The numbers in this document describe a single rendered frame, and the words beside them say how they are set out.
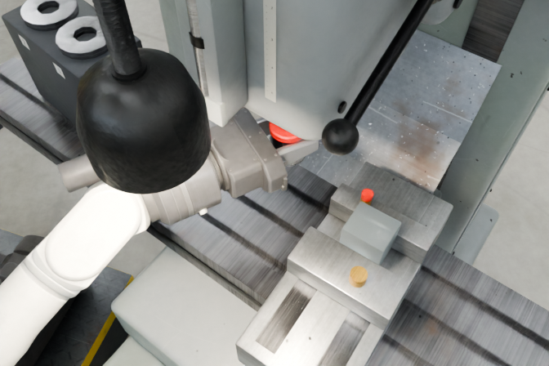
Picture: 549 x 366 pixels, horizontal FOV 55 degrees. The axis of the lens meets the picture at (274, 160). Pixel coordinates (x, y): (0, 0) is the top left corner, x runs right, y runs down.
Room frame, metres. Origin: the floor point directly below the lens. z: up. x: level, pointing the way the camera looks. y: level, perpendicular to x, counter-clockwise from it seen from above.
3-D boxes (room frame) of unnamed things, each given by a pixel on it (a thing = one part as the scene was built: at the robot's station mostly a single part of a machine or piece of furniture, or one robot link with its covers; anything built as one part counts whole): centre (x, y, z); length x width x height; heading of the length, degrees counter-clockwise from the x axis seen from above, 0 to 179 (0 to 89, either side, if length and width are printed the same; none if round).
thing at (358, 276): (0.29, -0.11, 1.08); 0.02 x 0.02 x 0.02
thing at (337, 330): (0.32, -0.11, 1.02); 0.35 x 0.15 x 0.11; 146
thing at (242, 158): (0.39, 0.07, 1.19); 0.13 x 0.12 x 0.10; 28
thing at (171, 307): (0.43, -0.01, 0.83); 0.50 x 0.35 x 0.12; 143
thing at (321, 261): (0.30, -0.09, 1.06); 0.15 x 0.06 x 0.04; 56
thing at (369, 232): (0.35, -0.13, 1.08); 0.06 x 0.05 x 0.06; 56
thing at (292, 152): (0.40, -0.03, 1.19); 0.06 x 0.02 x 0.03; 118
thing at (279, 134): (0.43, -0.02, 1.21); 0.05 x 0.05 x 0.01
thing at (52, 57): (0.69, 0.33, 1.07); 0.22 x 0.12 x 0.20; 48
